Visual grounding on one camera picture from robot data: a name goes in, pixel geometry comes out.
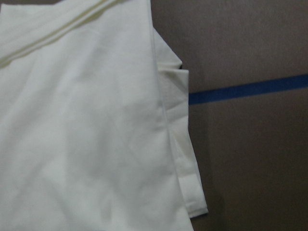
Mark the cream long-sleeve cat shirt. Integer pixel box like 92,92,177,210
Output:
0,0,207,231

